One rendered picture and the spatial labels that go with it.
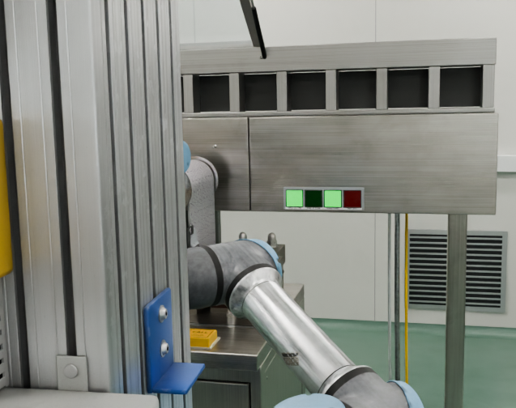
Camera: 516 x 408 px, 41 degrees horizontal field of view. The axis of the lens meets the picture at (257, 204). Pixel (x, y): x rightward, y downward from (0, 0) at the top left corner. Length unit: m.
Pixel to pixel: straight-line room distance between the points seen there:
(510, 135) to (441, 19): 0.82
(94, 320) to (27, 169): 0.14
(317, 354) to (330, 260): 3.45
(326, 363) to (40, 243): 0.63
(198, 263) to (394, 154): 1.00
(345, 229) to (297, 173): 2.41
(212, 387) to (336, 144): 0.84
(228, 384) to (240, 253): 0.50
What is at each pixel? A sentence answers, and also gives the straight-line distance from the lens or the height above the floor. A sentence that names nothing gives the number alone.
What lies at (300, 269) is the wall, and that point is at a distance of 4.63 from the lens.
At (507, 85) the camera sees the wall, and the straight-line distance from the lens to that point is 4.46.
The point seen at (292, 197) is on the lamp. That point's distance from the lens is 2.15.
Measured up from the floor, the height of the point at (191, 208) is 1.19.
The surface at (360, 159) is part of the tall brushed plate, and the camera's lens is 2.12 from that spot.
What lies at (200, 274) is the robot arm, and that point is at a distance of 1.25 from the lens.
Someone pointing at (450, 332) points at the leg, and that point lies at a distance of 2.38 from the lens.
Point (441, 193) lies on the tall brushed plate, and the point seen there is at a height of 1.20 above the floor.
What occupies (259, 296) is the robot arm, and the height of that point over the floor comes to 1.13.
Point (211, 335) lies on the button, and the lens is 1.70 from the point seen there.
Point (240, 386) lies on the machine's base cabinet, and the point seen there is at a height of 0.81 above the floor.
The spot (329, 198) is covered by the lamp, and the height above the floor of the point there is 1.19.
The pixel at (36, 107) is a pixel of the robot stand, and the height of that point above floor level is 1.47.
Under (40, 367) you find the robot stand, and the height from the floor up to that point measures 1.25.
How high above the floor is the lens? 1.47
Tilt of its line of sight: 8 degrees down
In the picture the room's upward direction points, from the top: 1 degrees counter-clockwise
